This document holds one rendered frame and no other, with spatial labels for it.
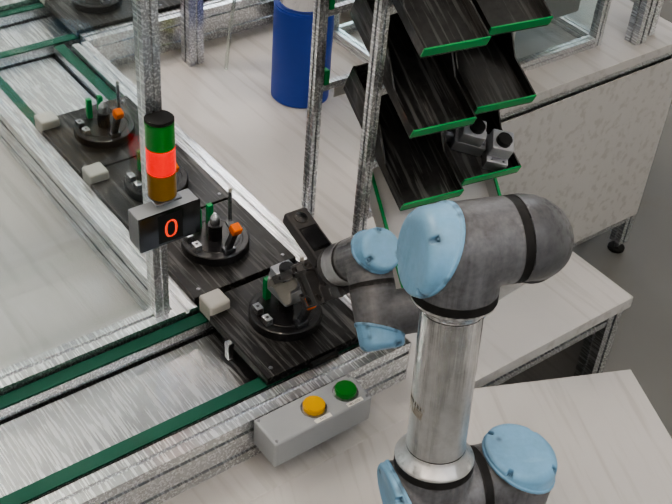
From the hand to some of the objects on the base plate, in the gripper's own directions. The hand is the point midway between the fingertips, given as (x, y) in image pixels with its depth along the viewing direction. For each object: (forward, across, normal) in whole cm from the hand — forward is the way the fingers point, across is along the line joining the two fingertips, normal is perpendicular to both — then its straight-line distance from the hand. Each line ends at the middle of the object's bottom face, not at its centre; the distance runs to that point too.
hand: (285, 274), depth 203 cm
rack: (+24, +36, -6) cm, 44 cm away
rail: (+5, -28, -26) cm, 38 cm away
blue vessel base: (+70, +60, +43) cm, 102 cm away
